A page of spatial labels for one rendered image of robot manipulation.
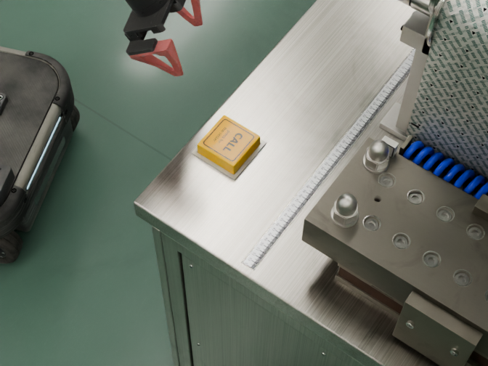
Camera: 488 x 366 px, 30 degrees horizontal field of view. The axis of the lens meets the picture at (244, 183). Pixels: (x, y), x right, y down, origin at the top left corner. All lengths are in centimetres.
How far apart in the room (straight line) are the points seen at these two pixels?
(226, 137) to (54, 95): 101
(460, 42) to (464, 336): 36
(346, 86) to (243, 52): 122
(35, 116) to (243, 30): 75
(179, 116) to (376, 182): 138
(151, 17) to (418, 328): 54
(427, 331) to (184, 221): 39
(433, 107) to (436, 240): 17
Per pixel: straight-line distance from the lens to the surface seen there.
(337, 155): 140
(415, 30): 125
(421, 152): 125
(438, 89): 118
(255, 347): 152
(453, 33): 110
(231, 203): 135
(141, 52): 125
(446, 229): 121
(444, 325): 116
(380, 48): 154
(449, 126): 122
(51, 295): 231
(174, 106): 257
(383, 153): 121
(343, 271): 127
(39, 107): 231
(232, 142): 137
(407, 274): 117
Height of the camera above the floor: 206
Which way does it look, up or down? 59 degrees down
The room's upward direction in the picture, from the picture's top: 1 degrees clockwise
